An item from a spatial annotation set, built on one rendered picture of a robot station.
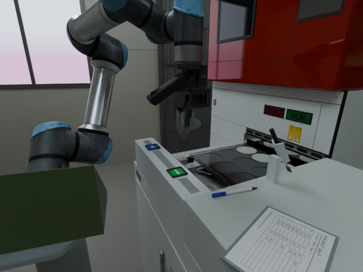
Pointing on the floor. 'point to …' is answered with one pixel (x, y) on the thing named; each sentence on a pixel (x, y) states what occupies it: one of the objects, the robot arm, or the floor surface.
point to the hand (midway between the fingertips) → (181, 135)
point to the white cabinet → (159, 235)
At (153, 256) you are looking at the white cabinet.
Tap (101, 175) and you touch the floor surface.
